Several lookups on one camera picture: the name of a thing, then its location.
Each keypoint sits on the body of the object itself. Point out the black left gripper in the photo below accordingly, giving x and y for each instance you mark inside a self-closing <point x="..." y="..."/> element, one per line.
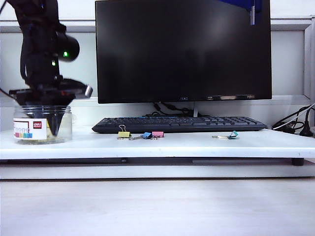
<point x="41" y="98"/>

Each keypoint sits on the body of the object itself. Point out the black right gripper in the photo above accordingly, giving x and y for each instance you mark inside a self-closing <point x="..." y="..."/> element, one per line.
<point x="257" y="6"/>

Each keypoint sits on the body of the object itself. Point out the round transparent plastic box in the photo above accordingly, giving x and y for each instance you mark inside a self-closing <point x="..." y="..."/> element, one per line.
<point x="65" y="134"/>

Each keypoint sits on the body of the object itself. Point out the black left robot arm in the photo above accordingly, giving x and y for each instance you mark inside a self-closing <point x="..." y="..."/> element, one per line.
<point x="39" y="49"/>

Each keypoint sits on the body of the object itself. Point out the black computer monitor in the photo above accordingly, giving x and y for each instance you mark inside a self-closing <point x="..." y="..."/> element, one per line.
<point x="182" y="49"/>

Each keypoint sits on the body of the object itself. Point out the blue binder clip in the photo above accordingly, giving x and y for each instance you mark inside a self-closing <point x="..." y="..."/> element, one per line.
<point x="147" y="135"/>

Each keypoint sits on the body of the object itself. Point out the pink binder clip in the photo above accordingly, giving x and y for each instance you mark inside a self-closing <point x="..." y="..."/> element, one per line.
<point x="157" y="134"/>

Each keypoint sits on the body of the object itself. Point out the silver monitor stand leg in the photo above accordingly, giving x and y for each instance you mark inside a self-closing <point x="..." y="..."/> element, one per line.
<point x="195" y="110"/>

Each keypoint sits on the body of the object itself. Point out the white raised desk board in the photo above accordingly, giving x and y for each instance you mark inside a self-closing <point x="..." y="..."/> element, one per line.
<point x="172" y="147"/>

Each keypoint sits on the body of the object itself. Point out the teal binder clip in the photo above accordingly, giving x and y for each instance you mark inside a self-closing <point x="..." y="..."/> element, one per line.
<point x="233" y="135"/>

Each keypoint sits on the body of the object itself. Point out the black computer keyboard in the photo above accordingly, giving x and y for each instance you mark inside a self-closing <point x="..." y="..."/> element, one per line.
<point x="177" y="124"/>

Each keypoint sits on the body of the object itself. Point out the black power plug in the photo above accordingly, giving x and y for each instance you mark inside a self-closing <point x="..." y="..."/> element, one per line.
<point x="306" y="131"/>

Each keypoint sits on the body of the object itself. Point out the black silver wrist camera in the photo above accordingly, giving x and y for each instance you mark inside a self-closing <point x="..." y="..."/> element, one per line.
<point x="89" y="91"/>

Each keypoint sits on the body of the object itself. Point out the grey partition frame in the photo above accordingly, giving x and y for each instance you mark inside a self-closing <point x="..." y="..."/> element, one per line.
<point x="290" y="25"/>

